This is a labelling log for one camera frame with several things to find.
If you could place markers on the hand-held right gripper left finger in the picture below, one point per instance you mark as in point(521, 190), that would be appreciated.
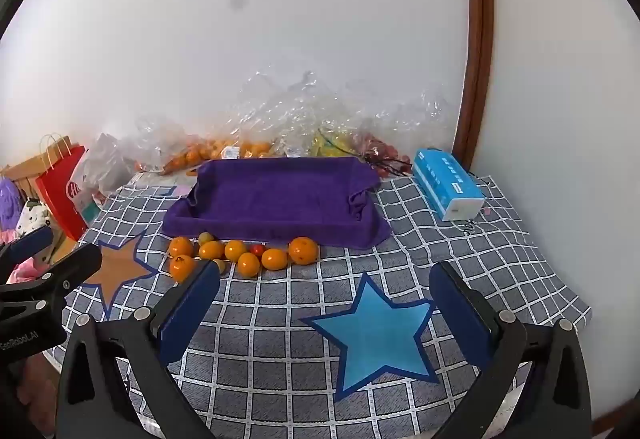
point(190, 314)

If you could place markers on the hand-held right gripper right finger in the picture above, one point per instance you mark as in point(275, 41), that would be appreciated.
point(460, 319)

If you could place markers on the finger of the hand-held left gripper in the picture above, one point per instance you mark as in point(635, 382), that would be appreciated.
point(30, 243)
point(75, 266)

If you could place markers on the mandarin with green stem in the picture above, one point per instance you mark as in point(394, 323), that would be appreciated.
point(182, 268)

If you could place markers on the small green round fruit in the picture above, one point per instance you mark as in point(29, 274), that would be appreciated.
point(220, 265)
point(206, 238)

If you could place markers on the orange mandarin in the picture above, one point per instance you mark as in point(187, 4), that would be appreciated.
point(274, 259)
point(235, 250)
point(303, 250)
point(180, 247)
point(211, 250)
point(248, 264)

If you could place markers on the red cherry tomato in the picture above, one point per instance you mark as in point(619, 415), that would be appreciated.
point(257, 249)

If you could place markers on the purple towel-lined tray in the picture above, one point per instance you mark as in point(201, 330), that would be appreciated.
point(285, 199)

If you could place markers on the white spotted cloth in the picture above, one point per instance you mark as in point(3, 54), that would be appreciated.
point(32, 219)

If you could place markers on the pink cloth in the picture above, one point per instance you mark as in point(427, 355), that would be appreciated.
point(22, 271)

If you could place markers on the purple plush toy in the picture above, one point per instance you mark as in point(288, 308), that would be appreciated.
point(9, 204)

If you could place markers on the red paper bag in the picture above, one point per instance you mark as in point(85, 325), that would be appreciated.
point(60, 199)

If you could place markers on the brown kraft paper bag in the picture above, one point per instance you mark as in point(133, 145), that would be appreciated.
point(25, 169)

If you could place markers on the grey checkered star blanket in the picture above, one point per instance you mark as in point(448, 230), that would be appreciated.
point(280, 334)

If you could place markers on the white plastic bag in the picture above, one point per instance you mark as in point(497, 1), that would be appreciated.
point(102, 164)

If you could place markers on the blue tissue pack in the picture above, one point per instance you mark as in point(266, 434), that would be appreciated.
point(447, 186)

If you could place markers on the clear bag of mandarins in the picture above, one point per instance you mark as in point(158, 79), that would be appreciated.
point(252, 146)
point(185, 154)

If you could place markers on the dark vine stems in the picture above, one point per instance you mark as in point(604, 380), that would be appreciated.
point(395, 164)

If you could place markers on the clear bag of red fruit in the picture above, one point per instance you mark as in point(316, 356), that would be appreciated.
point(382, 146)

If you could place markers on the clear bag of yellow fruit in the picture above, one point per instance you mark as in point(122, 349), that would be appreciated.
point(330, 144)

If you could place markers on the brown wooden door frame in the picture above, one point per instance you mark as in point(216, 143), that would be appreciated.
point(481, 19)

